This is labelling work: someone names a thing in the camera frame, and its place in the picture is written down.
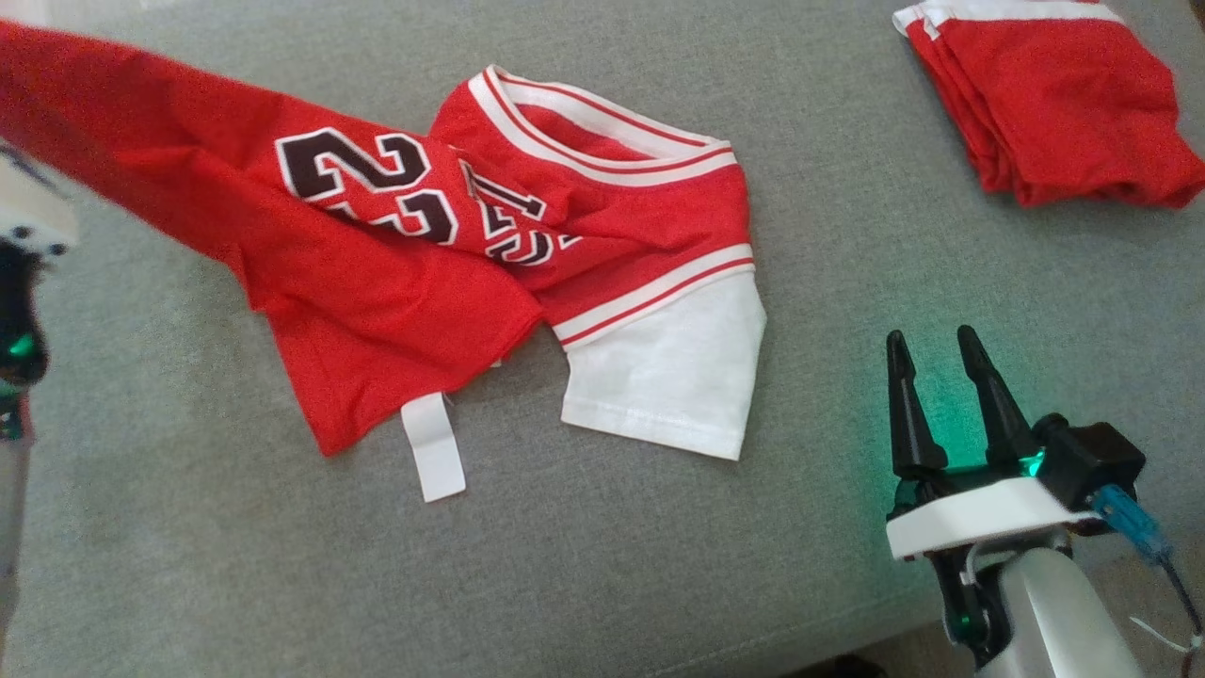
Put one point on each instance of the right camera blue connector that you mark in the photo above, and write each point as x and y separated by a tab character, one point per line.
1130	523

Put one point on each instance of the red shorts white stripes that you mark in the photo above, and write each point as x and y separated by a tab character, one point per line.
1073	104

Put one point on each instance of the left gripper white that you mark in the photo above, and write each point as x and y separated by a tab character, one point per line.
28	212

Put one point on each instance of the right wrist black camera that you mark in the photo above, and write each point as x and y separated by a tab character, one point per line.
1097	461

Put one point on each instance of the large grey sofa seat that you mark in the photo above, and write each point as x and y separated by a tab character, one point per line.
800	311

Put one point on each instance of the red basketball jersey white sleeves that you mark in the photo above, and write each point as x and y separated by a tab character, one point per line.
377	301

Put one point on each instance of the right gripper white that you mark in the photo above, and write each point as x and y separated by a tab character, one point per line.
979	513

